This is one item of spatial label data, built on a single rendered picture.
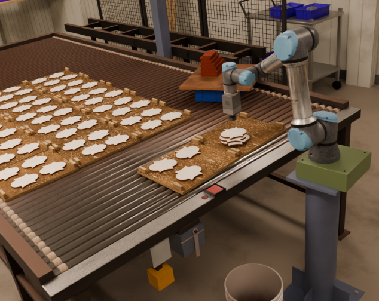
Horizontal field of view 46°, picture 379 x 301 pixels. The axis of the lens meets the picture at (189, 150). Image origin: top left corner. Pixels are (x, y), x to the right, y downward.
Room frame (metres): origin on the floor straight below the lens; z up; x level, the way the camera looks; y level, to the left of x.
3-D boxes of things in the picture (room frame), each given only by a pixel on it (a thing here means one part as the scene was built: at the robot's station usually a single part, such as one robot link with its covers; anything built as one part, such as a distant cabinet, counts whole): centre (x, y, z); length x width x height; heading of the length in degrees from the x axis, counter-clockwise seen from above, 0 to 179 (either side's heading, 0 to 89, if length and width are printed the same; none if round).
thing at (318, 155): (1.91, -0.65, 1.01); 0.15 x 0.15 x 0.10
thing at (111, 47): (4.15, 0.23, 0.90); 4.04 x 0.06 x 0.10; 38
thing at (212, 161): (2.05, 0.02, 0.93); 0.41 x 0.35 x 0.02; 131
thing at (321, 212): (1.91, -0.65, 0.43); 0.38 x 0.38 x 0.87; 44
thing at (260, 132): (2.32, -0.30, 0.93); 0.41 x 0.35 x 0.02; 131
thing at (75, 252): (2.00, -0.16, 0.90); 1.95 x 0.05 x 0.05; 128
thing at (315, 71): (5.33, -1.36, 0.54); 1.15 x 0.67 x 1.08; 42
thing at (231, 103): (2.27, -0.25, 1.17); 0.10 x 0.09 x 0.16; 50
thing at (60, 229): (2.16, -0.03, 0.90); 1.95 x 0.05 x 0.05; 128
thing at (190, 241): (1.66, 0.06, 0.77); 0.14 x 0.11 x 0.18; 128
